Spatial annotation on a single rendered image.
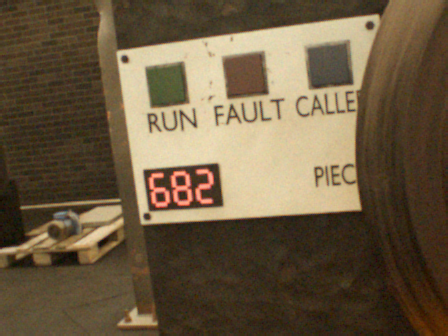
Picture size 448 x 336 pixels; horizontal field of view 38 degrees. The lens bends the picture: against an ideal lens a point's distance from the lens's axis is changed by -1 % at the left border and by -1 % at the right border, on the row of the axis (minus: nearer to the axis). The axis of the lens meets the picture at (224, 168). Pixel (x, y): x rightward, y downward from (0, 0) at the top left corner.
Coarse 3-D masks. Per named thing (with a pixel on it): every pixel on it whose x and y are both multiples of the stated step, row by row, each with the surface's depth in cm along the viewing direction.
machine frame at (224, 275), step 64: (128, 0) 66; (192, 0) 65; (256, 0) 63; (320, 0) 62; (384, 0) 60; (192, 256) 69; (256, 256) 67; (320, 256) 66; (192, 320) 70; (256, 320) 69; (320, 320) 67; (384, 320) 65
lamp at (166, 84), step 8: (152, 72) 64; (160, 72) 64; (168, 72) 64; (176, 72) 64; (152, 80) 64; (160, 80) 64; (168, 80) 64; (176, 80) 64; (152, 88) 65; (160, 88) 64; (168, 88) 64; (176, 88) 64; (152, 96) 65; (160, 96) 65; (168, 96) 64; (176, 96) 64; (184, 96) 64; (152, 104) 65
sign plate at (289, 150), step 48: (144, 48) 65; (192, 48) 63; (240, 48) 62; (288, 48) 61; (144, 96) 66; (192, 96) 64; (240, 96) 63; (288, 96) 62; (336, 96) 61; (144, 144) 66; (192, 144) 65; (240, 144) 64; (288, 144) 63; (336, 144) 61; (144, 192) 67; (192, 192) 66; (240, 192) 65; (288, 192) 63; (336, 192) 62
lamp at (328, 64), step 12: (312, 48) 60; (324, 48) 60; (336, 48) 59; (312, 60) 60; (324, 60) 60; (336, 60) 60; (312, 72) 60; (324, 72) 60; (336, 72) 60; (348, 72) 60; (312, 84) 61; (324, 84) 60
